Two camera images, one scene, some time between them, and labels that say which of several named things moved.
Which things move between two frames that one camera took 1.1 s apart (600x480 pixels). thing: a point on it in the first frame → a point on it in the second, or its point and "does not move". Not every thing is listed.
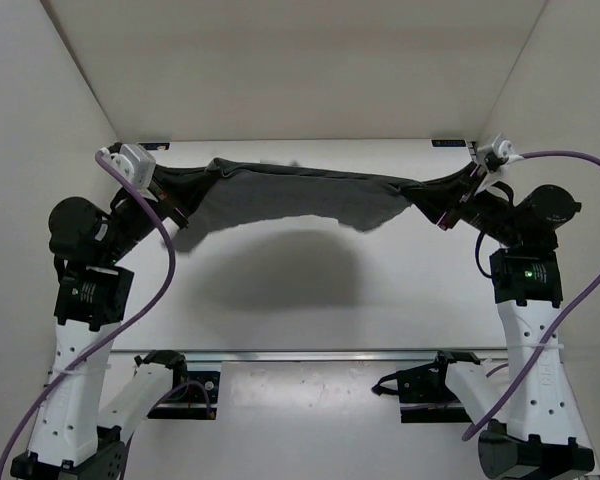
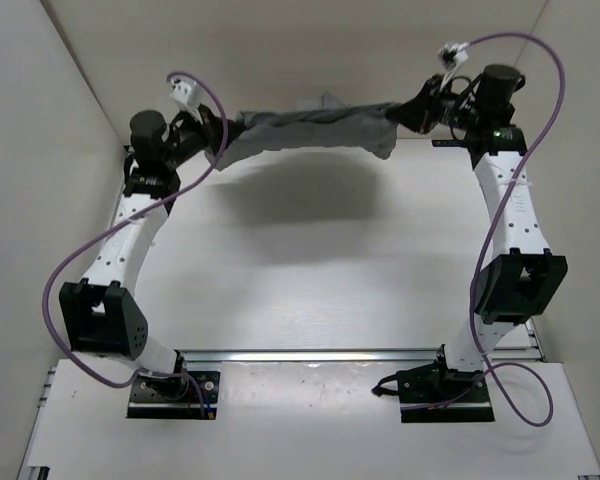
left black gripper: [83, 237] → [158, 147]
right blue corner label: [449, 143] does not move
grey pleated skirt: [224, 192] → [324, 121]
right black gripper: [456, 206] → [418, 115]
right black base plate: [424, 395] does not move
